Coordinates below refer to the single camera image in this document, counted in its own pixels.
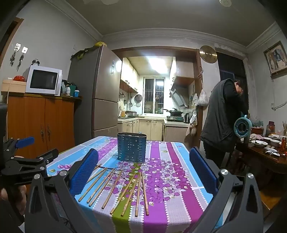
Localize kitchen window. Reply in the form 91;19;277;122
143;77;165;115

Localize red glass jar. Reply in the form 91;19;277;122
266;121;276;137

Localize upper cabinet above hood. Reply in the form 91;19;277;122
171;60;195;85

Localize wooden door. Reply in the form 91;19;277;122
0;17;24;65

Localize wall hook with keys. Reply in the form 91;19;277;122
9;43;22;66
17;46;28;72

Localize white bowl with food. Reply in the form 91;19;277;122
251;139;268;148

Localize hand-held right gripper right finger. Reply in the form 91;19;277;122
189;147;264;233

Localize wall cable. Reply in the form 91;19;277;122
270;76;287;111

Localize green cloth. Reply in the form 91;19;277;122
70;47;99;60

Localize long upper kitchen cabinet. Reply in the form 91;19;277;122
120;57;139;93

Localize hanging kitchen cloth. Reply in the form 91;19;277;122
186;108;198;137

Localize blue perforated utensil holder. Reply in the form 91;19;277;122
117;132;147;162

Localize white cord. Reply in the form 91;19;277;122
6;78;13;135

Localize floral striped tablecloth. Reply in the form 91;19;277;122
46;135;222;233

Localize beige box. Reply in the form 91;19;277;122
1;79;27;93

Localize framed elephant picture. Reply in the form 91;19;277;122
263;40;287;79

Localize white microwave oven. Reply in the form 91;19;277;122
25;65;63;96

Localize hanging plastic bag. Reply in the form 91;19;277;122
197;81;209;106

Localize teal water bottle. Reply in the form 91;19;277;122
234;115;253;137

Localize brass wall disc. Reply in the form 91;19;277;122
199;45;218;64

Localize dark window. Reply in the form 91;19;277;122
216;51;249;112

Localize crumpled white paper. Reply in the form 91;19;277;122
264;147;281;157

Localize lower kitchen cabinets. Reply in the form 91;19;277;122
118;118;191;141

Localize grey refrigerator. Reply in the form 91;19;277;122
67;45;123;146

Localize black wok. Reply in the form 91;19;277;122
163;108;184;116

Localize range hood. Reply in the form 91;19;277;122
169;86;189;108

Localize person's left hand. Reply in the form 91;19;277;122
0;186;28;216

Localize orange wooden cabinet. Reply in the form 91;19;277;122
7;92;82;162

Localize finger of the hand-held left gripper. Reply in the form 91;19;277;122
0;148;59;186
3;136;35;157

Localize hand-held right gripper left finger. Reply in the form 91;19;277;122
25;148;99;233

